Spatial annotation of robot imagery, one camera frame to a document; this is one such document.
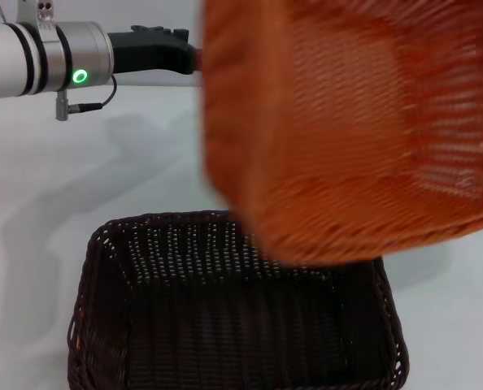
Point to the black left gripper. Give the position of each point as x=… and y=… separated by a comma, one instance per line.
x=152, y=50

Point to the orange woven basket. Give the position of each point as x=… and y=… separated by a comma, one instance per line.
x=347, y=130

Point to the dark brown woven basket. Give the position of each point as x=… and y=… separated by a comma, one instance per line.
x=225, y=325

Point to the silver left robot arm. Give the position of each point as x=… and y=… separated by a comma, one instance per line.
x=34, y=57

